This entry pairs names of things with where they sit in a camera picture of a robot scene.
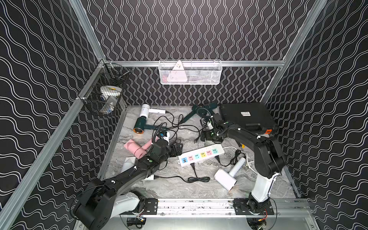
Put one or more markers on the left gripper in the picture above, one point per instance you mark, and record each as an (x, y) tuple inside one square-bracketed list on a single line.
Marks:
[(175, 148)]

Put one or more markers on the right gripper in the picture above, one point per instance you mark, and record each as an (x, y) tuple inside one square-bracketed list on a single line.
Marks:
[(207, 137)]

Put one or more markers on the white multicolour power strip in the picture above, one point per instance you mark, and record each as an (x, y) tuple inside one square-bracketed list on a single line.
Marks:
[(199, 155)]

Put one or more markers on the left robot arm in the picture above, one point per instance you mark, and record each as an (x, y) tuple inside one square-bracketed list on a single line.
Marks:
[(96, 204)]

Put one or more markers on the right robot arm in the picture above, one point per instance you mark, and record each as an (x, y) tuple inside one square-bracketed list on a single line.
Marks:
[(248, 130)]

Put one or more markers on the dark green hair dryer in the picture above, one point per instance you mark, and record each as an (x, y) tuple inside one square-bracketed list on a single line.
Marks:
[(196, 110), (210, 107)]

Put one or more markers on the pink hair dryer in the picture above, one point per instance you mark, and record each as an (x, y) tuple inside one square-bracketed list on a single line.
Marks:
[(138, 151)]

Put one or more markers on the black plastic tool case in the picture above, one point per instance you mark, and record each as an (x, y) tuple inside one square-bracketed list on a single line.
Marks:
[(254, 117)]

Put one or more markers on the large green orange hair dryer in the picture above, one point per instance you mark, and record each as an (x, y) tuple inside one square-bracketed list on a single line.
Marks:
[(141, 125)]

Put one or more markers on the white hair dryer front right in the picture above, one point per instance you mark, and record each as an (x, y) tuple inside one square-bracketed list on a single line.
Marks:
[(226, 179)]

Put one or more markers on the white hair dryer front left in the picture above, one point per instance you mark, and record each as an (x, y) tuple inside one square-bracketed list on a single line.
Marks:
[(128, 164)]

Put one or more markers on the small white hair dryer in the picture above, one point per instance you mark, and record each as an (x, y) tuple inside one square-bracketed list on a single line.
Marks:
[(146, 110)]

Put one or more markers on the pink triangle card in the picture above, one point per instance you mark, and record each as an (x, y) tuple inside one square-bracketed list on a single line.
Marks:
[(177, 74)]

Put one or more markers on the white bottle in mesh basket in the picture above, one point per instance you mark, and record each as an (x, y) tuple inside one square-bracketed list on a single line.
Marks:
[(110, 104)]

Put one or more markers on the black cable large green dryer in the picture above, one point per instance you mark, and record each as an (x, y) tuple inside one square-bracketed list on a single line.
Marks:
[(167, 126)]

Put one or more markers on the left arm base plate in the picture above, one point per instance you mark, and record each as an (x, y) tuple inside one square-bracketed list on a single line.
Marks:
[(148, 206)]

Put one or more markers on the clear wall basket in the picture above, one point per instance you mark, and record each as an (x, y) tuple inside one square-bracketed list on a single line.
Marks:
[(199, 72)]

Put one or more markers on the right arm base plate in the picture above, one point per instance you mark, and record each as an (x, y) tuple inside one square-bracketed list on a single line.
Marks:
[(244, 206)]

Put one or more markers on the black wire mesh basket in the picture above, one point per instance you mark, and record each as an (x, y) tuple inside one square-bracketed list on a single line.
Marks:
[(111, 80)]

